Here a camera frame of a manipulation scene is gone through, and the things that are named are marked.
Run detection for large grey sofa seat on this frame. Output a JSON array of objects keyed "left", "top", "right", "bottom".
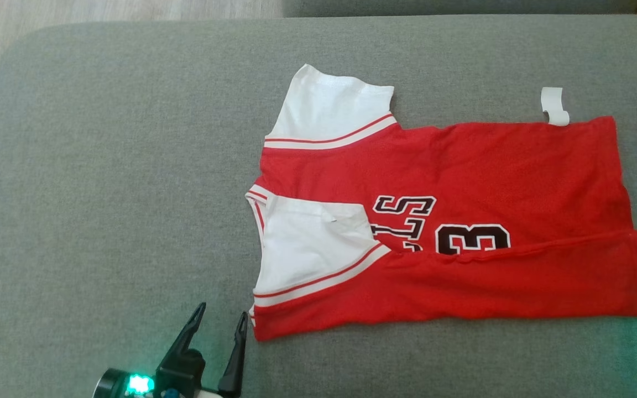
[{"left": 0, "top": 14, "right": 637, "bottom": 398}]

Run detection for red white basketball jersey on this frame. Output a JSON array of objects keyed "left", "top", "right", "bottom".
[{"left": 245, "top": 64, "right": 637, "bottom": 342}]

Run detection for small grey sofa cushion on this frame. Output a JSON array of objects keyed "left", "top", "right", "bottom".
[{"left": 283, "top": 0, "right": 637, "bottom": 17}]

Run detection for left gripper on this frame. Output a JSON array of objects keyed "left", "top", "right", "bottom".
[{"left": 93, "top": 302, "right": 248, "bottom": 398}]

